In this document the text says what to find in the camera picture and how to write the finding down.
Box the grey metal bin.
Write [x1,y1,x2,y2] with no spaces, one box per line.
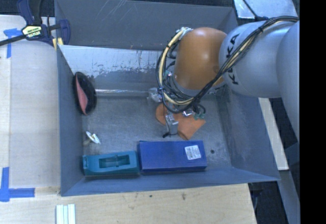
[53,0,281,197]

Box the blue box with white label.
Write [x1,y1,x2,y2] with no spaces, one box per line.
[137,140,208,176]

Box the teal plastic block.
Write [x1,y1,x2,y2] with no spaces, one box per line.
[81,150,141,177]

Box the pale wood board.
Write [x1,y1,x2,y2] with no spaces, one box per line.
[9,15,62,189]

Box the orange cloth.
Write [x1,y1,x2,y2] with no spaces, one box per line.
[155,102,207,141]

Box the small white plastic piece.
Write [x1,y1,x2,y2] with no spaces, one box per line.
[83,130,102,146]

